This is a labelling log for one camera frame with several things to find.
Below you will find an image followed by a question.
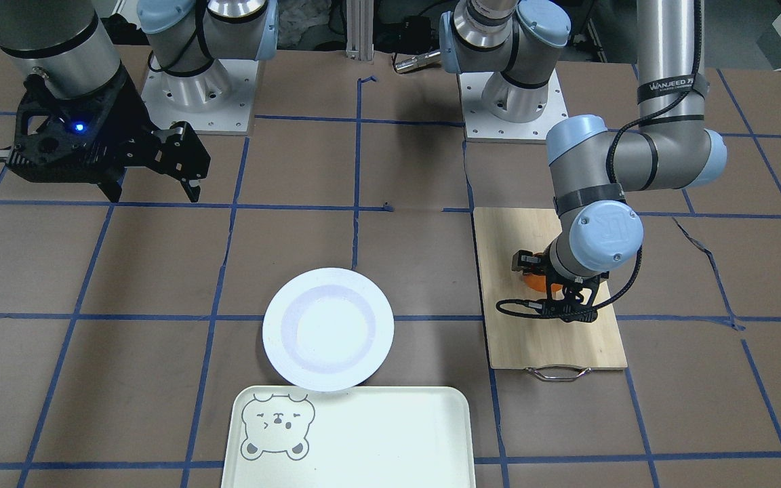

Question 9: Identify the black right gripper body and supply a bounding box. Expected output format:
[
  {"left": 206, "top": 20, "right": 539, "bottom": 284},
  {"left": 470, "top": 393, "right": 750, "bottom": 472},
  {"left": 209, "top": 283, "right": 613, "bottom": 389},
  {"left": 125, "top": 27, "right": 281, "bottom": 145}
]
[{"left": 6, "top": 68, "right": 211, "bottom": 186}]

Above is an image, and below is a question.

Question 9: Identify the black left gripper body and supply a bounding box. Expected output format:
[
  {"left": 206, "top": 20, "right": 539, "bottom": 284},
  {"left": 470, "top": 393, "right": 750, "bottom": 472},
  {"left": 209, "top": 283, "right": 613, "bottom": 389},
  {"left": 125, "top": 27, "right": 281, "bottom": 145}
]
[{"left": 514, "top": 249, "right": 609, "bottom": 323}]

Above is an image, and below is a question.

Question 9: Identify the orange fruit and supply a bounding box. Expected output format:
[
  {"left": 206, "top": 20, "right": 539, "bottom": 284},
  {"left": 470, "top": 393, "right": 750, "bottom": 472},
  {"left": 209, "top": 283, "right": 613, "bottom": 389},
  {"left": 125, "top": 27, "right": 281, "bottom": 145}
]
[{"left": 519, "top": 253, "right": 562, "bottom": 294}]

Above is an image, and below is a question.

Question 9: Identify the white round plate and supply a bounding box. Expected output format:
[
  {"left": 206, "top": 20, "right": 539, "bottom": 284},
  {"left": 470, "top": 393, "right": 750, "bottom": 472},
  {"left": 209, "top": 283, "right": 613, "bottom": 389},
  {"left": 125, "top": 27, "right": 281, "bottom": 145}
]
[{"left": 262, "top": 268, "right": 395, "bottom": 392}]

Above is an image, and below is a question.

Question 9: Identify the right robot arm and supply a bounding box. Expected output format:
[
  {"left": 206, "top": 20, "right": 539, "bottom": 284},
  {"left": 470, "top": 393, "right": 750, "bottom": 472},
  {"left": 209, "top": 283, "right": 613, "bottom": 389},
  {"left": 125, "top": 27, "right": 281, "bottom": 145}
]
[{"left": 0, "top": 1, "right": 279, "bottom": 203}]

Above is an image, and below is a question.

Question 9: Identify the cream bear tray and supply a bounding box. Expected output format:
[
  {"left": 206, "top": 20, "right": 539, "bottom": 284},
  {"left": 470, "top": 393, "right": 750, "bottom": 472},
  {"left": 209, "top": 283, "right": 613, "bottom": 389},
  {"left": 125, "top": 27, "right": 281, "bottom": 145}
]
[{"left": 221, "top": 386, "right": 477, "bottom": 487}]

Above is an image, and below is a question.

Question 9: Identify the bamboo cutting board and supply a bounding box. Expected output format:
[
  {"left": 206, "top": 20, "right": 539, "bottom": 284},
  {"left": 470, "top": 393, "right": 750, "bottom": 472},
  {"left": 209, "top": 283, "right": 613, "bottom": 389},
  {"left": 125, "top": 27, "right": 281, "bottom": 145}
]
[{"left": 473, "top": 207, "right": 627, "bottom": 370}]

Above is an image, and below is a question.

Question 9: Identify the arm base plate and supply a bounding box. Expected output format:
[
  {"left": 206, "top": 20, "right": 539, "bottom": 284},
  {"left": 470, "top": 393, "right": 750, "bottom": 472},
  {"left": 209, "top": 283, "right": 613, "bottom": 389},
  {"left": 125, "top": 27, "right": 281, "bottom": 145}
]
[
  {"left": 142, "top": 60, "right": 262, "bottom": 136},
  {"left": 458, "top": 70, "right": 568, "bottom": 144}
]

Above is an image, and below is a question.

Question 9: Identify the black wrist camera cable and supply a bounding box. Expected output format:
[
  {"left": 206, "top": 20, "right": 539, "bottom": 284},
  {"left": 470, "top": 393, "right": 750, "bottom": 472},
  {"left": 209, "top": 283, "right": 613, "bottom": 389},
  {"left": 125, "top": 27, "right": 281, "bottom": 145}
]
[{"left": 496, "top": 20, "right": 706, "bottom": 323}]

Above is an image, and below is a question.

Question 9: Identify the aluminium frame post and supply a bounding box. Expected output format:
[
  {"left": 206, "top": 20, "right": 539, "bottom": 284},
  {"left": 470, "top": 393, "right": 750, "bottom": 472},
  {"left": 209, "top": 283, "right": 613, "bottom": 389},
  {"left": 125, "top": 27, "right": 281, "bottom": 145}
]
[{"left": 345, "top": 0, "right": 374, "bottom": 64}]

